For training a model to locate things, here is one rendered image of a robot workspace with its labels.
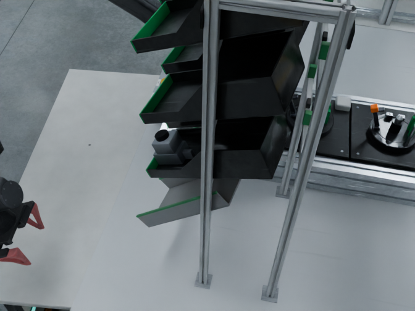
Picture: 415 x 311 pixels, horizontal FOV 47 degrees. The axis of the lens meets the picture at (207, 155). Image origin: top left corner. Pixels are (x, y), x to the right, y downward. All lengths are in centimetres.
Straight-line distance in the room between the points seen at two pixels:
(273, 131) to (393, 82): 106
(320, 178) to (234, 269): 37
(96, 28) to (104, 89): 192
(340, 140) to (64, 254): 84
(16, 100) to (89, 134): 159
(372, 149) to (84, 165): 86
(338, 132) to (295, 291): 50
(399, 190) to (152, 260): 71
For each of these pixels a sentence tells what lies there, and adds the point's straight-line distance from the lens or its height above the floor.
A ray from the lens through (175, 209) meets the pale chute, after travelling 105.
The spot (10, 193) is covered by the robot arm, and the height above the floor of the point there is 120.
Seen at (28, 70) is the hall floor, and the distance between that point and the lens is 334.
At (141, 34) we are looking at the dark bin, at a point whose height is 152.
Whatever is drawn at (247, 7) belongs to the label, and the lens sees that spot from 63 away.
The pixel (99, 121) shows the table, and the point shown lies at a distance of 162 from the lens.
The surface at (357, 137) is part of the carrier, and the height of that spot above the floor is 97.
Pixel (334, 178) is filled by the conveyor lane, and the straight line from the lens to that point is 140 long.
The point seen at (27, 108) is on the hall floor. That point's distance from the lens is 306.
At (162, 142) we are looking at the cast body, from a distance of 97.
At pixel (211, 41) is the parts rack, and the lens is 67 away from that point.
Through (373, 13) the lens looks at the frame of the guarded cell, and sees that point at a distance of 220.
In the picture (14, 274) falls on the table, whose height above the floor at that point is 86.
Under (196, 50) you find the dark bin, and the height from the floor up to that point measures 137.
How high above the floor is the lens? 197
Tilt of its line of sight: 49 degrees down
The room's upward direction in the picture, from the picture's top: 2 degrees clockwise
